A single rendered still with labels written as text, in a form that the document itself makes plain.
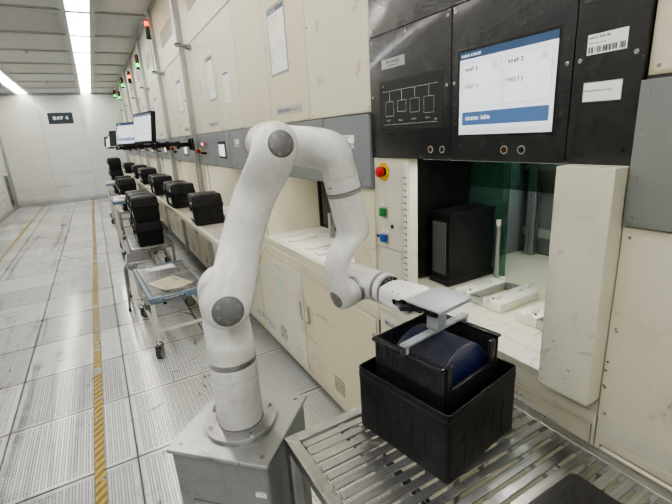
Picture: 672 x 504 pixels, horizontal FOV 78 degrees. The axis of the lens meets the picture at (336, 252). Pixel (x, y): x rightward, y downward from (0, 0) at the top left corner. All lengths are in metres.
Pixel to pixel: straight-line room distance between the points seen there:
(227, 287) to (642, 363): 0.90
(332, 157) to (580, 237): 0.57
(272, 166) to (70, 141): 13.62
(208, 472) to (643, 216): 1.13
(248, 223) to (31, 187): 13.69
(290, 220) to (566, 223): 2.17
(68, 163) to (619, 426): 14.16
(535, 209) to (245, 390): 1.57
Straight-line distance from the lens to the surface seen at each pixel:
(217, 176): 4.28
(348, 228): 1.06
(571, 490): 0.95
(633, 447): 1.20
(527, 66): 1.13
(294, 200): 2.91
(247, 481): 1.17
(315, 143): 1.02
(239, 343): 1.08
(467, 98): 1.24
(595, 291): 1.02
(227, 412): 1.16
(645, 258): 1.02
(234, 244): 0.98
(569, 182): 1.01
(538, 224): 2.23
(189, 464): 1.22
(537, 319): 1.45
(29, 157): 14.53
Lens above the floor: 1.50
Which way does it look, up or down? 16 degrees down
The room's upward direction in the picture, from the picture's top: 4 degrees counter-clockwise
